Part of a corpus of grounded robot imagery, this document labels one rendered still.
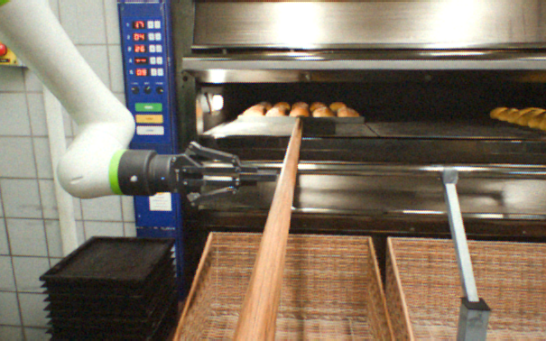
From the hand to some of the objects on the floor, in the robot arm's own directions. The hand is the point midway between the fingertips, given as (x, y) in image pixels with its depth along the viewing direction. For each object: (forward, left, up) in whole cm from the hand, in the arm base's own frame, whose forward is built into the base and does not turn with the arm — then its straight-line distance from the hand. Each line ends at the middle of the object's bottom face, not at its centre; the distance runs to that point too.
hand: (258, 176), depth 77 cm
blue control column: (-32, +152, -119) cm, 196 cm away
